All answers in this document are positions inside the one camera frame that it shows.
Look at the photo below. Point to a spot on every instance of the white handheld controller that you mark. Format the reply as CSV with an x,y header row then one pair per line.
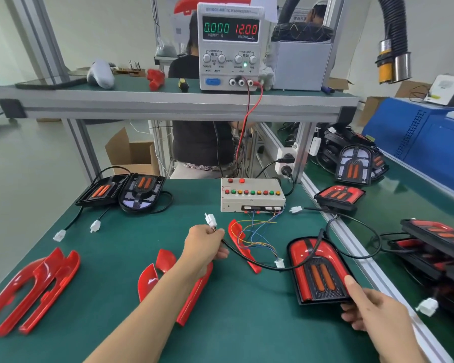
x,y
100,74

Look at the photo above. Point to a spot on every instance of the black tail light orange bars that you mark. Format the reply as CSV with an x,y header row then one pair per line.
x,y
102,190

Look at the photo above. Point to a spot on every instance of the pile of black tail lights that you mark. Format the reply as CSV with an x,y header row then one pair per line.
x,y
340,137

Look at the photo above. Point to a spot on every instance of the beige test control box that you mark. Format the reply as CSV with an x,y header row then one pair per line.
x,y
249,203

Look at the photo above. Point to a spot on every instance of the person's left forearm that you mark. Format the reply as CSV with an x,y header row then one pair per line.
x,y
147,317

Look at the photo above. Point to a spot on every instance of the white desktop device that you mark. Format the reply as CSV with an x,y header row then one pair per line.
x,y
448,88

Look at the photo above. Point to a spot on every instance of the white plug adapter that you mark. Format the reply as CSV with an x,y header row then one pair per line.
x,y
314,146

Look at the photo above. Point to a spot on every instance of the open cardboard box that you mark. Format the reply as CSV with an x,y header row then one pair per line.
x,y
136,156

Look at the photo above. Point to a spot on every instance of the person's left hand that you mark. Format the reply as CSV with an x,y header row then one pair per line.
x,y
200,247

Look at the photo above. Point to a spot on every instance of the blue machine cabinet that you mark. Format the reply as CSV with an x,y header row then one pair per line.
x,y
420,143

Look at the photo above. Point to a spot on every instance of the person's right forearm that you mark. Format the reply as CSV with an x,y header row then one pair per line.
x,y
401,353

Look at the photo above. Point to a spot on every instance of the white power socket strip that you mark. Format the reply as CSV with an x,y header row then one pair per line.
x,y
285,169

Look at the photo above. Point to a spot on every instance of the black mesh bundle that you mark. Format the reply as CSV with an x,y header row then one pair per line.
x,y
302,32

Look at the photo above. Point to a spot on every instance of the person's left thumb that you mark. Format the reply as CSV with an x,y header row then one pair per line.
x,y
220,255

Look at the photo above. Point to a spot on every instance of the red forked lamp cover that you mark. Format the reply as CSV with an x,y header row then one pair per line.
x,y
34,270
147,283
58,285

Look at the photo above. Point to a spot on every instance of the grey metal box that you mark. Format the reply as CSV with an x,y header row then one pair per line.
x,y
302,66

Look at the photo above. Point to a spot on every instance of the grey cloth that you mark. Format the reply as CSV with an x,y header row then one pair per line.
x,y
267,77

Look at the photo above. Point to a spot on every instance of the person's right thumb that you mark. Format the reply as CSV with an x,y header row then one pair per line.
x,y
354,290

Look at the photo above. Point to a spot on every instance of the red plastic part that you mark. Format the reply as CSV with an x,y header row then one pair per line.
x,y
156,79

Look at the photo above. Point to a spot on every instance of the person's right hand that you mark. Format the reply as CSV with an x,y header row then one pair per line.
x,y
382,317

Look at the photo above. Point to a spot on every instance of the narrow red plastic trim strip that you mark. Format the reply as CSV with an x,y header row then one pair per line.
x,y
235,232

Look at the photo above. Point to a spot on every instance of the yellow black tool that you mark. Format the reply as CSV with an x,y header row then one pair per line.
x,y
183,85

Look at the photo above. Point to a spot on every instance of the black tail light grey lens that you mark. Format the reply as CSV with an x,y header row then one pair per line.
x,y
353,166
143,185

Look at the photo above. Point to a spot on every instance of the aluminium workbench shelf frame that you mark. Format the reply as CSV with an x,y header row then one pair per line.
x,y
174,104

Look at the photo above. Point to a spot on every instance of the white plug connector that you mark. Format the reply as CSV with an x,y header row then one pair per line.
x,y
426,306

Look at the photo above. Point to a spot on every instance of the white bench power supply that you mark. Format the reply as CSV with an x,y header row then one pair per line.
x,y
229,73

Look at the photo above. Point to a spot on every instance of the brown cardboard box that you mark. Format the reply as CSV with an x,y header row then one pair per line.
x,y
410,88
339,83
374,107

